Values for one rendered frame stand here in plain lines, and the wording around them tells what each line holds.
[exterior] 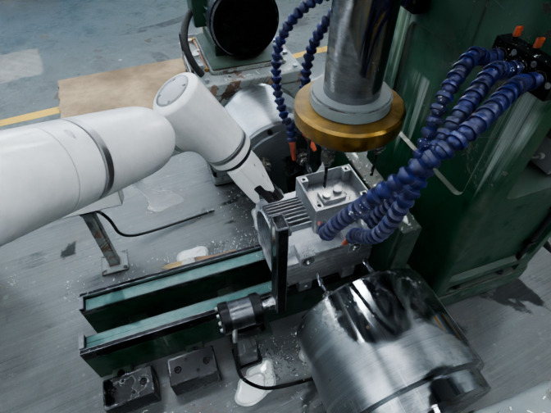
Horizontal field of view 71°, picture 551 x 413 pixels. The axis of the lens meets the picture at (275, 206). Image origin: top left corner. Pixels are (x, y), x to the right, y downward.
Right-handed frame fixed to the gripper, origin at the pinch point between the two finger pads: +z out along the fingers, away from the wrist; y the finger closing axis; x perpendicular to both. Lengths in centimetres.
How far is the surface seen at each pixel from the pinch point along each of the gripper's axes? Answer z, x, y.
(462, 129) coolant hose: -24.6, 26.1, 29.5
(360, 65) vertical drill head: -22.9, 24.1, 10.1
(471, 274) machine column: 33.7, 25.7, 23.4
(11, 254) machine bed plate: -8, -73, -30
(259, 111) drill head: -3.2, 6.6, -21.6
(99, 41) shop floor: 67, -104, -356
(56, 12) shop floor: 46, -140, -446
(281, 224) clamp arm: -15.7, 2.7, 20.0
